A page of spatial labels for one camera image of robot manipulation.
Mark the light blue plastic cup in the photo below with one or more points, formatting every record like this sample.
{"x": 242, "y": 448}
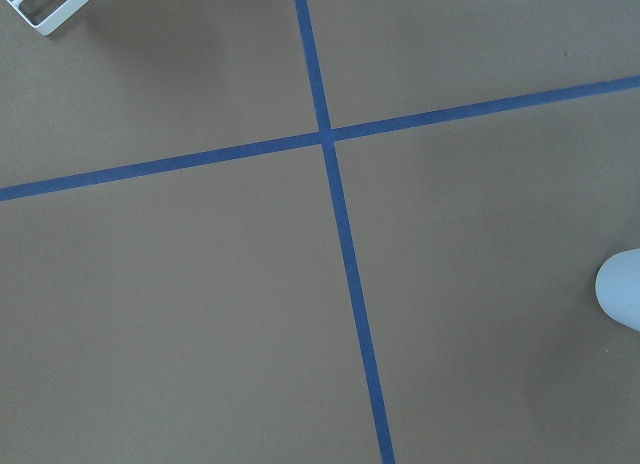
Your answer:
{"x": 617, "y": 288}

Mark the white wire cup rack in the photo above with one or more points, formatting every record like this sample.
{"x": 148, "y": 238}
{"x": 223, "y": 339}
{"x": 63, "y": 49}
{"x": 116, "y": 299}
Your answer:
{"x": 46, "y": 16}

